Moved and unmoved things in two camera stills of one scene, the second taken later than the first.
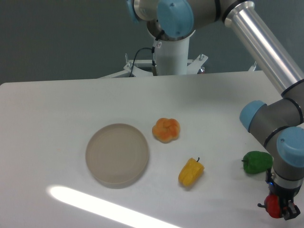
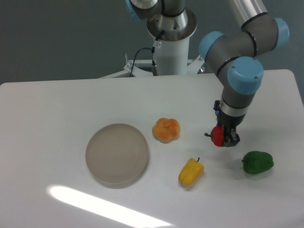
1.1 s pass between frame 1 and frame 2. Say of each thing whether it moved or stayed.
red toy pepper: moved
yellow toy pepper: stayed
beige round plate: stayed
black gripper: moved
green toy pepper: stayed
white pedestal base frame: stayed
